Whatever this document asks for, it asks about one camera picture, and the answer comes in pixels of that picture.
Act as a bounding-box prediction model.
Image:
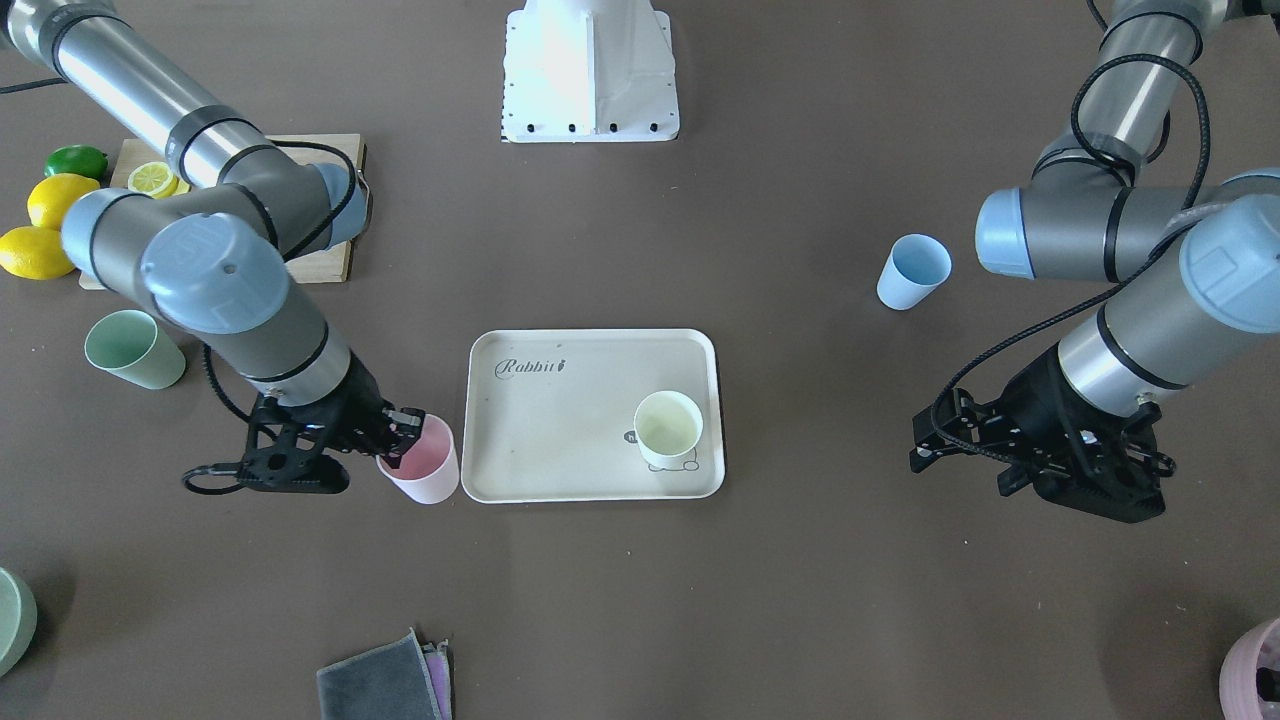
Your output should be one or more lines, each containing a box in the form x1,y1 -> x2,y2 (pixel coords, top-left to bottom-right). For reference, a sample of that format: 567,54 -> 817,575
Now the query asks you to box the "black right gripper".
300,355 -> 426,462

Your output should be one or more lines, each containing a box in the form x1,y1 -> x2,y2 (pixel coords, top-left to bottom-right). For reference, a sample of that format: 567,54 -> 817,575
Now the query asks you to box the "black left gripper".
995,348 -> 1176,523

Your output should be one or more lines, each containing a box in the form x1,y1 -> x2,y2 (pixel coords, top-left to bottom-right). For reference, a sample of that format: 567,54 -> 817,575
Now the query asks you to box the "pink cup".
375,415 -> 460,505

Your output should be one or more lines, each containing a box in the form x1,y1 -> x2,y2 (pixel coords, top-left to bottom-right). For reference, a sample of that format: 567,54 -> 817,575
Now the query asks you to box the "green cup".
84,310 -> 187,389

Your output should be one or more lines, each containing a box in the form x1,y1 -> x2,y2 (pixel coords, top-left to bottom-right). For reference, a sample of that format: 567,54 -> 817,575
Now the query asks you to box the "blue cup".
876,234 -> 954,311

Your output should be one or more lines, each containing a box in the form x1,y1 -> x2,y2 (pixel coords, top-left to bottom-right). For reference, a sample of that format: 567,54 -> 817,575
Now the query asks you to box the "cream white cup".
634,389 -> 704,471

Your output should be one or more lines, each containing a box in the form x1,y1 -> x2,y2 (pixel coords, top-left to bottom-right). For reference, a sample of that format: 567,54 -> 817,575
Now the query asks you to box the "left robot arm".
974,1 -> 1277,523

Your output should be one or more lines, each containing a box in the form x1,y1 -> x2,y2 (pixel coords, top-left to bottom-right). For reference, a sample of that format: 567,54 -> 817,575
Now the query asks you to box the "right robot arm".
3,1 -> 422,468

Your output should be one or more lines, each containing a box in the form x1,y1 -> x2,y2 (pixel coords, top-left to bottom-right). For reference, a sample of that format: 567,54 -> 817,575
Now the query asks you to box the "cream rectangular tray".
461,328 -> 726,503

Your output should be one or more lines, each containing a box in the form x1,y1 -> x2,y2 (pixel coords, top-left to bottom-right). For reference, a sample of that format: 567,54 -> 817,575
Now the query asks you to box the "wooden cutting board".
109,133 -> 366,284

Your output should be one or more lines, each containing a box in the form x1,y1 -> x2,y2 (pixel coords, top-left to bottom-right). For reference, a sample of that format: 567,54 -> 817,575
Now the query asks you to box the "grey folded cloth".
316,632 -> 454,719

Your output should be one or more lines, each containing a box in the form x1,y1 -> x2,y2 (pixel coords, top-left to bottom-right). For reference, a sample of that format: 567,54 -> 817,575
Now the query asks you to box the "pink bowl with ice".
1219,618 -> 1279,719

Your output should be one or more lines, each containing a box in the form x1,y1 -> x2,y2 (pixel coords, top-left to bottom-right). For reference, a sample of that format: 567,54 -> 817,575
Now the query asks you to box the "lemon half slice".
125,161 -> 180,199

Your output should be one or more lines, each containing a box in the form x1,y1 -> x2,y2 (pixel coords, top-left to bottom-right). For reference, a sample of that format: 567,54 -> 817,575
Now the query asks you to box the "whole yellow lemon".
1,225 -> 76,281
26,173 -> 101,231

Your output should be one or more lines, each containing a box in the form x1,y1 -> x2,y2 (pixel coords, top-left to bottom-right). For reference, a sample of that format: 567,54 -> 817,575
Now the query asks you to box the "green lime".
44,143 -> 109,181

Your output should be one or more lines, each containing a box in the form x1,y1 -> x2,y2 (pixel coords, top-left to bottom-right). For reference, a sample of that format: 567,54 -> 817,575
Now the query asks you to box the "green bowl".
1,568 -> 38,676

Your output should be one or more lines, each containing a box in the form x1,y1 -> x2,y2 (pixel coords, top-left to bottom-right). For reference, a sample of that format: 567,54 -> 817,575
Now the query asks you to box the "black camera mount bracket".
182,395 -> 349,496

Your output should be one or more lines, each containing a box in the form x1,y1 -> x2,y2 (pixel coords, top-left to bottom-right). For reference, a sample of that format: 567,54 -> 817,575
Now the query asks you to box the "white pedestal column base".
500,1 -> 681,143

